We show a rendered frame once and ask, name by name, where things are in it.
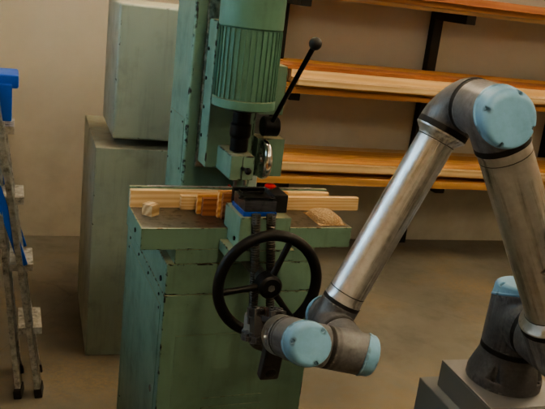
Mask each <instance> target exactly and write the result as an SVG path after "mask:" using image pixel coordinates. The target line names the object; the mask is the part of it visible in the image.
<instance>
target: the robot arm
mask: <svg viewBox="0 0 545 409"><path fill-rule="evenodd" d="M417 121H418V126H419V131H418V133H417V135H416V136H415V138H414V140H413V142H412V143H411V145H410V147H409V148H408V150H407V152H406V154H405V156H404V157H403V158H402V160H401V162H400V164H399V166H398V167H397V169H396V171H395V173H394V174H393V176H392V178H391V179H390V181H389V183H388V185H387V187H386V188H385V189H384V192H383V193H382V195H381V197H380V198H379V200H378V202H377V203H376V205H375V208H374V209H373V210H372V212H371V214H370V216H369V218H368V219H367V221H366V223H365V224H364V226H363V228H362V229H361V231H360V233H359V234H358V237H357V239H356V240H355V241H354V243H353V245H352V247H351V249H350V250H349V252H348V254H347V255H346V257H345V259H344V260H343V262H342V264H341V266H340V268H339V269H338V271H337V273H336V274H335V276H334V278H333V280H332V281H331V283H330V284H329V286H328V287H327V288H326V289H325V291H324V293H323V294H322V295H320V296H317V297H315V298H314V299H313V300H312V301H311V302H310V303H309V304H308V306H307V309H306V312H305V319H306V320H303V319H300V318H297V317H293V316H287V315H286V311H284V310H283V308H279V307H275V306H274V308H273V306H271V307H265V306H255V307H253V308H249V307H247V312H246V313H245V316H244V326H243V329H242V333H241V340H243V341H245V342H249V343H250V344H255V345H260V344H261V346H262V347H263V349H262V353H261V357H260V363H259V367H258V371H257V375H258V377H259V379H260V380H271V379H277V378H278V376H279V372H280V369H281V362H282V359H286V360H288V361H290V362H291V363H293V364H295V365H298V366H300V367H304V368H310V367H316V368H323V369H327V370H333V371H337V372H345V373H349V374H354V375H355V376H364V377H366V376H369V375H371V374H372V373H373V372H374V371H375V369H376V367H377V364H378V363H379V359H380V340H379V339H378V338H377V337H376V336H375V335H374V334H371V333H369V334H367V333H364V332H362V331H361V330H360V328H359V327H358V326H357V325H356V324H355V323H354V319H355V317H356V316H357V315H358V312H359V311H360V309H361V306H362V304H363V302H364V300H365V298H366V297H367V295H368V294H369V292H370V290H371V288H372V287H373V285H374V284H375V281H376V280H377V278H378V277H379V276H380V273H381V271H382V270H383V268H384V267H385V265H386V263H387V262H388V259H389V258H390V256H391V255H392V253H393V251H394V249H395V248H396V246H397V245H398V243H399V241H400V240H401V237H402V236H403V234H404V233H405V231H406V229H407V227H408V226H409V224H410V223H411V221H412V219H413V217H414V215H415V214H416V213H417V211H418V209H419V207H420V205H421V204H422V202H423V200H424V199H425V197H426V195H427V193H428V192H429V191H430V189H431V187H432V185H433V183H434V182H435V180H436V178H437V177H438V175H439V173H440V172H441V170H442V169H443V167H444V165H445V163H446V161H447V160H448V158H449V156H450V155H451V153H452V151H453V150H454V149H455V148H458V147H461V146H464V145H465V144H466V141H467V140H468V139H469V138H470V142H471V144H472V147H473V150H474V154H475V156H476V157H477V158H478V163H479V165H480V169H481V171H482V174H483V179H484V182H485V184H486V188H487V192H488V195H489V198H490V201H491V205H492V208H493V211H494V214H495V216H496V221H497V224H498V227H499V230H500V234H501V238H502V240H503V243H504V248H505V251H506V253H507V256H508V259H509V264H510V266H511V270H512V272H513V276H505V277H501V278H498V279H497V280H496V282H495V285H494V287H493V290H492V292H491V298H490V302H489V305H488V310H487V315H486V320H485V323H484V327H483V333H482V337H481V340H480V343H479V345H478V347H477V348H476V349H475V351H474V352H473V354H472V355H471V357H470V358H469V359H468V361H467V365H466V374H467V376H468V377H469V378H470V379H471V380H472V381H473V382H474V383H475V384H477V385H479V386H481V387H482V388H484V389H485V390H489V391H491V392H492V393H495V394H499V395H503V396H506V397H510V398H531V397H534V396H536V395H537V394H539V392H540V390H541V386H542V382H543V380H542V375H543V376H545V189H544V186H543V181H542V177H541V174H540V171H539V166H538V163H537V159H536V156H535V153H534V147H533V145H532V134H533V132H534V131H533V128H534V127H535V126H536V121H537V114H536V110H535V107H534V103H533V102H532V100H531V99H530V98H529V97H528V96H527V95H526V94H525V93H523V92H522V91H521V90H518V89H517V88H514V87H513V86H511V85H508V84H499V83H496V82H493V81H490V80H486V79H484V78H479V77H468V78H464V79H461V80H458V81H455V82H453V83H451V84H450V85H449V86H447V87H445V88H444V89H442V90H441V91H440V92H439V93H437V94H436V95H435V96H434V97H433V98H432V99H431V100H430V101H429V102H428V103H427V105H426V106H425V107H424V109H423V111H422V113H421V114H420V115H419V117H418V119H417Z"/></svg>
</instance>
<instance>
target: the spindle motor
mask: <svg viewBox="0 0 545 409"><path fill-rule="evenodd" d="M286 5H287V0H221V6H220V15H219V26H218V34H217V52H216V61H215V70H214V78H213V87H212V104H213V105H216V106H218V107H221V108H222V109H226V110H232V111H238V112H245V113H265V112H270V111H274V110H275V100H276V95H277V81H278V74H279V66H280V60H281V47H282V39H283V31H284V26H285V12H286Z"/></svg>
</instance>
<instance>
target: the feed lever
mask: <svg viewBox="0 0 545 409"><path fill-rule="evenodd" d="M309 46H310V49H309V50H308V52H307V55H306V57H305V58H304V59H303V62H302V64H301V66H300V68H299V69H298V71H297V73H296V75H295V76H294V78H293V80H292V82H291V84H290V86H289V87H288V89H287V91H286V93H285V95H284V97H283V98H282V100H281V102H280V104H279V106H278V107H277V109H276V111H275V113H274V115H273V116H272V117H271V116H263V117H262V118H261V119H260V125H259V129H260V134H261V135H262V136H278V135H279V133H280V130H281V121H280V119H279V118H278V115H279V113H280V112H281V110H282V108H283V106H284V105H285V103H286V101H287V99H288V98H289V96H290V94H291V92H292V91H293V89H294V86H295V85H296V83H297V82H298V79H299V77H300V76H301V74H302V73H303V71H304V69H305V67H306V65H307V64H308V62H309V60H310V58H311V56H312V55H313V53H314V51H315V50H319V49H320V48H321V46H322V41H321V39H319V38H318V37H312V38H311V39H310V40H309Z"/></svg>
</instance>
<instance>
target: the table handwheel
mask: <svg viewBox="0 0 545 409"><path fill-rule="evenodd" d="M271 241H278V242H284V243H285V246H284V248H283V250H282V252H281V254H280V256H279V258H278V259H277V262H276V264H275V265H274V267H273V268H272V271H265V270H264V268H263V267H262V266H261V265H260V264H259V269H258V270H257V272H256V273H255V275H254V276H255V283H254V284H251V285H246V286H239V287H233V288H228V289H224V284H225V278H226V275H227V273H228V272H229V270H230V267H231V266H232V264H233V263H234V262H235V261H236V260H237V259H238V257H239V256H241V255H242V254H243V253H244V252H245V251H246V250H248V249H249V248H252V247H254V246H255V245H257V244H260V243H265V242H271ZM292 245H293V246H295V247H296V248H297V249H298V250H300V251H301V252H302V253H303V255H304V256H305V257H306V258H307V261H308V264H309V266H310V270H311V283H310V287H309V291H308V292H307V296H306V298H305V299H304V301H303V303H302V304H301V305H300V307H299V308H298V309H297V310H296V311H295V312H294V313H292V312H291V311H290V310H289V308H288V307H287V306H286V304H285V302H284V301H283V299H282V298H281V297H280V295H279V294H280V292H281V288H282V284H281V280H280V279H279V278H278V277H277V274H278V272H279V270H280V268H281V266H282V264H283V262H284V260H285V258H286V256H287V254H288V252H289V251H290V249H291V247H292ZM241 263H242V265H243V266H244V267H245V268H246V270H247V271H248V272H249V273H250V265H251V264H250V263H251V262H250V261H245V262H241ZM321 280H322V273H321V267H320V261H319V258H318V256H317V255H316V253H315V251H314V249H313V248H312V247H311V245H310V244H309V243H308V242H307V241H306V240H304V239H303V238H301V237H299V236H298V235H296V234H293V233H290V232H288V231H284V230H265V231H261V232H258V233H254V234H253V235H249V236H247V237H246V238H244V239H242V240H241V241H239V242H238V243H236V244H235V245H234V246H233V247H232V248H231V249H230V250H229V251H228V252H227V253H226V254H225V256H224V257H223V259H222V260H221V262H220V264H219V265H218V267H217V271H216V273H215V276H214V279H213V284H212V298H213V302H214V306H215V309H216V310H217V314H218V315H219V317H220V318H221V319H222V320H223V322H224V323H225V324H226V325H227V326H228V327H230V328H231V329H232V330H233V331H235V332H237V333H239V334H241V333H242V329H243V326H244V323H242V322H241V321H239V320H237V319H236V318H235V317H234V316H233V315H232V314H231V313H230V311H229V309H228V308H227V306H226V304H225V298H224V296H226V295H233V294H237V293H243V292H248V291H258V292H259V293H260V294H261V295H262V296H263V297H264V298H265V299H272V298H274V299H275V300H276V302H277V303H278V305H279V306H280V307H281V308H283V310H284V311H286V315H287V316H293V317H297V318H300V319H303V318H304V317H305V312H306V309H307V306H308V304H309V303H310V302H311V301H312V300H313V299H314V298H315V297H317V296H318V295H319V293H320V287H321Z"/></svg>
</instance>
